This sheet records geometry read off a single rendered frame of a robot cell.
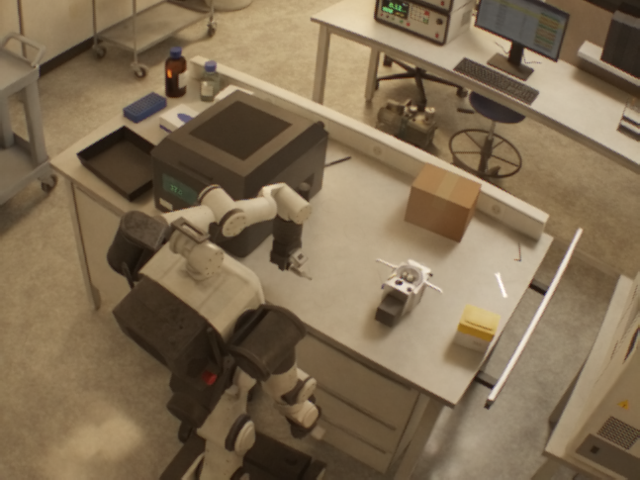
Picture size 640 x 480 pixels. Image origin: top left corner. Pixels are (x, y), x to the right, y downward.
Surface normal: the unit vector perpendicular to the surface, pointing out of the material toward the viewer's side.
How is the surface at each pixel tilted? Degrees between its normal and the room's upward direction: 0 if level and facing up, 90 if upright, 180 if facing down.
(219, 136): 0
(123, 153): 0
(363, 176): 0
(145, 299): 12
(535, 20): 86
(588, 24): 90
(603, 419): 90
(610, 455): 90
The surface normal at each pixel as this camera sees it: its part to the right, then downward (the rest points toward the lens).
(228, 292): -0.01, -0.59
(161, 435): 0.09, -0.73
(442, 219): -0.44, 0.58
